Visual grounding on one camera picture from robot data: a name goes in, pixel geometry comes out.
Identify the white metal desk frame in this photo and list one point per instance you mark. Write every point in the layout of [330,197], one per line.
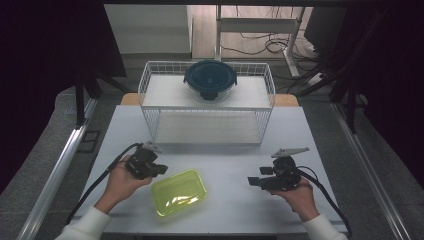
[256,25]

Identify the dark curtain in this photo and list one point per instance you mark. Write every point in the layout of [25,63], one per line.
[400,66]
[40,66]

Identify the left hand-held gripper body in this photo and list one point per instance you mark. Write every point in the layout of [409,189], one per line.
[140,165]

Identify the white power strip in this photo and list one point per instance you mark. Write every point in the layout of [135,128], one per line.
[315,80]

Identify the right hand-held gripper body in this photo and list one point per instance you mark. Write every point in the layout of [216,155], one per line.
[285,175]

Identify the aluminium rail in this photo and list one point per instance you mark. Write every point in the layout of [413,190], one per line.
[366,166]
[53,180]

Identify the person's right hand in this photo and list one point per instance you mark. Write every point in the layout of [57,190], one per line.
[301,198]

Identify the round container with dark lid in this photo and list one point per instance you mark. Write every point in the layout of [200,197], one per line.
[210,78]

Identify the white cabinet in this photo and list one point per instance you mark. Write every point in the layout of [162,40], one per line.
[146,30]

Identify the person's left hand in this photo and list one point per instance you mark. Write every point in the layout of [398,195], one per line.
[120,183]

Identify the green transparent plastic container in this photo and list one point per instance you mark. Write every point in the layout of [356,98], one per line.
[176,193]

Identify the black metal stand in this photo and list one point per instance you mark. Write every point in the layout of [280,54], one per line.
[80,100]
[350,110]

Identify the wooden desk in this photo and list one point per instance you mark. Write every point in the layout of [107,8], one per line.
[286,100]

